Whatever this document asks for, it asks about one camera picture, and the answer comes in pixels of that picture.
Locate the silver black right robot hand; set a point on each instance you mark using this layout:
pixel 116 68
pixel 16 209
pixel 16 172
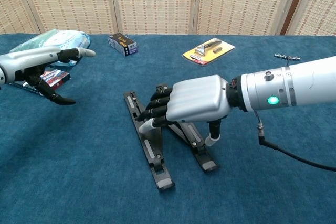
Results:
pixel 197 98

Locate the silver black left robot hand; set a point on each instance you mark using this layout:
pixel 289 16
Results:
pixel 26 58

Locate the black folding laptop stand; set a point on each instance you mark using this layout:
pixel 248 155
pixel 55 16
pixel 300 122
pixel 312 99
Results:
pixel 151 150

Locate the mint green plastic pouch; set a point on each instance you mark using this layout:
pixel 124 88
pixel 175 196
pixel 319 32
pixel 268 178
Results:
pixel 26 44

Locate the black red patterned flat box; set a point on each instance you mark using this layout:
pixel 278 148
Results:
pixel 59 78

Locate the light blue wet wipes pack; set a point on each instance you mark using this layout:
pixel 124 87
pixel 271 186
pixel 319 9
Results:
pixel 68 39

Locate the razor in yellow blister pack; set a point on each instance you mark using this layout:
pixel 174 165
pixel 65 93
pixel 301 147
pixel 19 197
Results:
pixel 210 51

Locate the small dark box gold label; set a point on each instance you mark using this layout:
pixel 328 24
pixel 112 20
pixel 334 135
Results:
pixel 122 43

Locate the brown wooden post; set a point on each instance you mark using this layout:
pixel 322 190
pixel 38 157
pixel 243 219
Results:
pixel 291 9

